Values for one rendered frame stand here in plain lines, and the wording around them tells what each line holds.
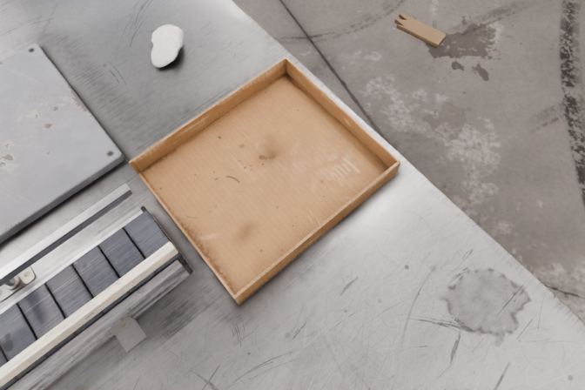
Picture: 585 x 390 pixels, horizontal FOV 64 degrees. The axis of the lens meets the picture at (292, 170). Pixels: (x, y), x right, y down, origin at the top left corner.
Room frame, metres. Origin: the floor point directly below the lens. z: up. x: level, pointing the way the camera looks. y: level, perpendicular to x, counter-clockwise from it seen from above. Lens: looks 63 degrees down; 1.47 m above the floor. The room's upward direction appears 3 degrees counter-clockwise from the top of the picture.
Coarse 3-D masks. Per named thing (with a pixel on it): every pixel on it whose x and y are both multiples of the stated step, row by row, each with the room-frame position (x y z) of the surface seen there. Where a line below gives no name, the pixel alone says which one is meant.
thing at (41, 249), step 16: (112, 192) 0.24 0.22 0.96; (128, 192) 0.24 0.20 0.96; (96, 208) 0.22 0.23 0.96; (112, 208) 0.23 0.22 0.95; (80, 224) 0.20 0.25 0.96; (48, 240) 0.18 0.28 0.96; (64, 240) 0.19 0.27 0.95; (32, 256) 0.17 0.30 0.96; (0, 272) 0.15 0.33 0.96; (16, 272) 0.15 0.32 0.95
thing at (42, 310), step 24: (144, 216) 0.24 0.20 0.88; (120, 240) 0.21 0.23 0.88; (144, 240) 0.21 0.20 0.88; (168, 240) 0.20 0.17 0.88; (96, 264) 0.18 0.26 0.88; (120, 264) 0.18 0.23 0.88; (168, 264) 0.17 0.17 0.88; (48, 288) 0.15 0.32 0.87; (72, 288) 0.15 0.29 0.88; (96, 288) 0.15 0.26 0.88; (24, 312) 0.12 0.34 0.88; (48, 312) 0.12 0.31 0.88; (72, 312) 0.12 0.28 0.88; (0, 336) 0.10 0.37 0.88; (24, 336) 0.09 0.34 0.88; (72, 336) 0.09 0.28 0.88; (0, 360) 0.07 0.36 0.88
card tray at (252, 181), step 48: (240, 96) 0.45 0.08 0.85; (288, 96) 0.46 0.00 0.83; (192, 144) 0.38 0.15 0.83; (240, 144) 0.37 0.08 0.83; (288, 144) 0.37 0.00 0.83; (336, 144) 0.36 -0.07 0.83; (192, 192) 0.29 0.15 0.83; (240, 192) 0.29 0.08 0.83; (288, 192) 0.28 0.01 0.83; (336, 192) 0.28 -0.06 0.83; (192, 240) 0.22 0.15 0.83; (240, 240) 0.21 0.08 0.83; (288, 240) 0.21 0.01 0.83; (240, 288) 0.15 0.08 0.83
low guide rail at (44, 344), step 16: (160, 256) 0.17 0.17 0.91; (128, 272) 0.15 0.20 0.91; (144, 272) 0.15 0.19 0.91; (112, 288) 0.14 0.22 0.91; (128, 288) 0.14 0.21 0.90; (96, 304) 0.12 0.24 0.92; (64, 320) 0.10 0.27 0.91; (80, 320) 0.10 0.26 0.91; (48, 336) 0.09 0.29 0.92; (64, 336) 0.09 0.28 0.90; (32, 352) 0.07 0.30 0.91; (0, 368) 0.05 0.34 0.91; (16, 368) 0.05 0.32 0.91; (0, 384) 0.04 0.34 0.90
